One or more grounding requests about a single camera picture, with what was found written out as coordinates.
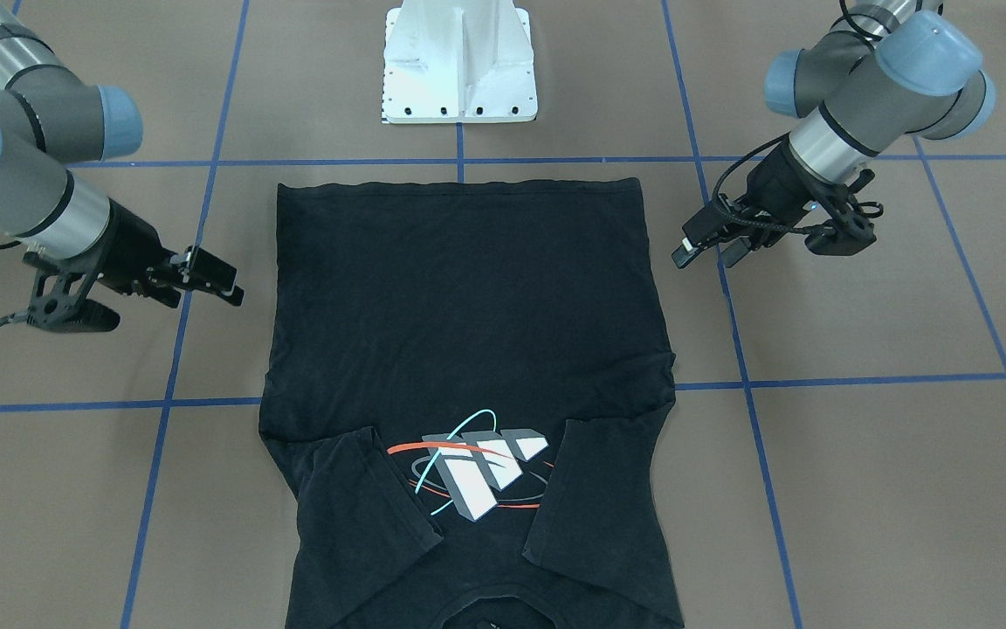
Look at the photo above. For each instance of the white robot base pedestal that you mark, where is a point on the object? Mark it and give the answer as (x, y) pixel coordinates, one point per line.
(458, 62)

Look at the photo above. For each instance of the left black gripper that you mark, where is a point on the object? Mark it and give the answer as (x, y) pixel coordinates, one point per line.
(775, 185)

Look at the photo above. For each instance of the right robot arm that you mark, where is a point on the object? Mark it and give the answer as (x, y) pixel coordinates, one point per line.
(51, 119)

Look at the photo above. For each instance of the black printed t-shirt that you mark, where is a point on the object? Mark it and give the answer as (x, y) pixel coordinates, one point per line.
(465, 388)

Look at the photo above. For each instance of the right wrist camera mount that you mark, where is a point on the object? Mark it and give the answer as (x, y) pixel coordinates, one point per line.
(60, 300)

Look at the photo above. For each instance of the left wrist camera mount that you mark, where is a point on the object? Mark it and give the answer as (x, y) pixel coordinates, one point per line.
(849, 227)

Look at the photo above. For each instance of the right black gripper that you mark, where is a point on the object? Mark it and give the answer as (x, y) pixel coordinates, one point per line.
(130, 245)

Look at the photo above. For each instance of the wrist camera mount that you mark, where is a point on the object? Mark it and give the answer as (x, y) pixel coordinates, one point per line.
(849, 227)
(60, 300)

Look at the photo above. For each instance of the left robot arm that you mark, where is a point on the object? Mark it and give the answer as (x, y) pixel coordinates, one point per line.
(886, 69)

